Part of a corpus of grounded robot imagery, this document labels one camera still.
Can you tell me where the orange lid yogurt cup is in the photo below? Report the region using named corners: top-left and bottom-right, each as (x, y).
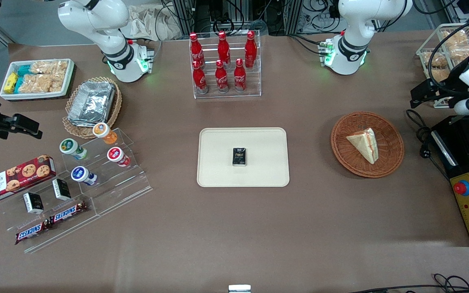
top-left (93, 122), bottom-right (118, 145)

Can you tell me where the clear acrylic stepped stand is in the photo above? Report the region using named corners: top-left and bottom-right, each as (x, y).
top-left (0, 128), bottom-right (153, 254)

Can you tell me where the aluminium foil tray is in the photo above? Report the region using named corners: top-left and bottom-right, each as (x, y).
top-left (68, 81), bottom-right (116, 127)

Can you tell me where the Snickers bar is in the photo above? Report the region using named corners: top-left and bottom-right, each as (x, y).
top-left (15, 220), bottom-right (53, 245)
top-left (49, 200), bottom-right (89, 225)

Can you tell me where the thin black cable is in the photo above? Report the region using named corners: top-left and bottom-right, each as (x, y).
top-left (348, 273), bottom-right (469, 293)

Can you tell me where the red lid yogurt cup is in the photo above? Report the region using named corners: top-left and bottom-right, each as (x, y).
top-left (107, 147), bottom-right (131, 167)

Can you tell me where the red Walkers cookie box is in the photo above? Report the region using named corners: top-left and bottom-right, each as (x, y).
top-left (0, 155), bottom-right (56, 205)

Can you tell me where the black sealing machine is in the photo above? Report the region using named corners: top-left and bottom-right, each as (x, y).
top-left (430, 115), bottom-right (469, 247)

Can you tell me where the yellow snack packet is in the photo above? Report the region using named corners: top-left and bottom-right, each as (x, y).
top-left (5, 72), bottom-right (18, 94)

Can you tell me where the blue lid yogurt cup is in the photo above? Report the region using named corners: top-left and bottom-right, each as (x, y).
top-left (71, 166), bottom-right (98, 186)

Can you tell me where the triangle sandwich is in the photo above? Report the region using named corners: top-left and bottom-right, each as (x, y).
top-left (346, 128), bottom-right (379, 165)

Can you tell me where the brown round wicker basket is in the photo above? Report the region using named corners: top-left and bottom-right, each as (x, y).
top-left (331, 112), bottom-right (405, 179)

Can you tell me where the green lid yogurt cup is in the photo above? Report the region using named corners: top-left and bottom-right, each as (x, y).
top-left (59, 138), bottom-right (88, 160)

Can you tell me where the red Coca-Cola bottle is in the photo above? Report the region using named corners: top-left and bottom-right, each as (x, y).
top-left (245, 31), bottom-right (257, 68)
top-left (192, 61), bottom-right (209, 94)
top-left (217, 31), bottom-right (231, 68)
top-left (234, 58), bottom-right (247, 93)
top-left (189, 33), bottom-right (205, 69)
top-left (215, 60), bottom-right (229, 94)

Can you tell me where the clear rice cracker pack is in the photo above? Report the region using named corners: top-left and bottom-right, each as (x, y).
top-left (422, 51), bottom-right (447, 68)
top-left (29, 60), bottom-right (69, 76)
top-left (447, 44), bottom-right (469, 61)
top-left (440, 29), bottom-right (469, 46)
top-left (21, 74), bottom-right (64, 93)
top-left (429, 67), bottom-right (453, 82)

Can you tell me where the white rectangular snack bin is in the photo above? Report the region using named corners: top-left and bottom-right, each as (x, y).
top-left (0, 59), bottom-right (75, 101)

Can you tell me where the aluminium profile frame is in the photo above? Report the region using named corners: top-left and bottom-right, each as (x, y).
top-left (171, 0), bottom-right (304, 35)

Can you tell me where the black cable with plug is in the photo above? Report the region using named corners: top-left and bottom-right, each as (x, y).
top-left (405, 109), bottom-right (451, 179)

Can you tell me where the clear acrylic bottle rack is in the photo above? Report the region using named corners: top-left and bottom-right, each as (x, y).
top-left (189, 31), bottom-right (262, 99)

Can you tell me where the light flat wicker basket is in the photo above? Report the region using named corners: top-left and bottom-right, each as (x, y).
top-left (62, 77), bottom-right (123, 139)

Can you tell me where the white wire rack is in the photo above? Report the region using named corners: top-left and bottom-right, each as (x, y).
top-left (416, 22), bottom-right (469, 109)

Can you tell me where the small black box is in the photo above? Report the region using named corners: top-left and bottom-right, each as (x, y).
top-left (232, 147), bottom-right (247, 167)
top-left (23, 192), bottom-right (44, 214)
top-left (52, 178), bottom-right (72, 201)

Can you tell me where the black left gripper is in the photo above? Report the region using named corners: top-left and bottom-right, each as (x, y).
top-left (410, 77), bottom-right (469, 109)

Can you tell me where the beige plastic tray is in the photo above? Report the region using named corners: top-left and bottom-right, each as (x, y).
top-left (197, 127), bottom-right (290, 188)

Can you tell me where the beige cloth bag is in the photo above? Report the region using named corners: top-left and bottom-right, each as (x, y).
top-left (121, 4), bottom-right (182, 41)

